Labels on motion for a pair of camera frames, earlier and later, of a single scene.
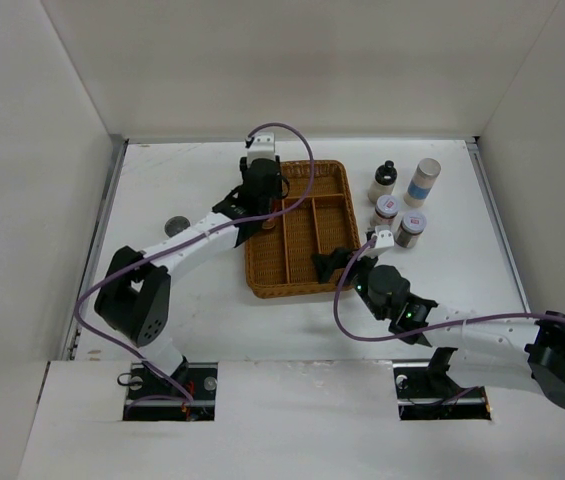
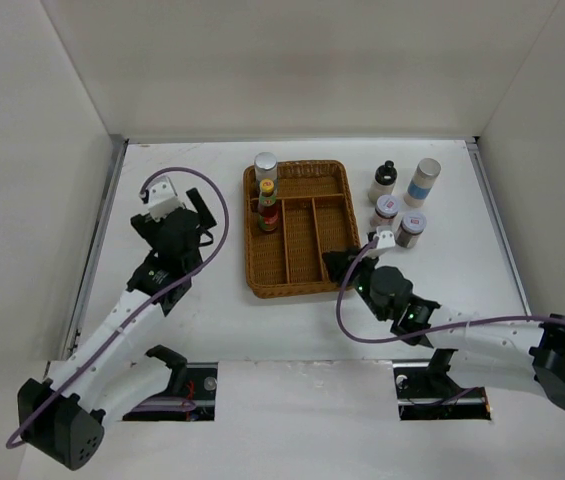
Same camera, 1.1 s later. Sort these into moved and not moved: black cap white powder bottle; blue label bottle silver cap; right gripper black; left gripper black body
Moved: left gripper black body
Not moved: blue label bottle silver cap; black cap white powder bottle; right gripper black
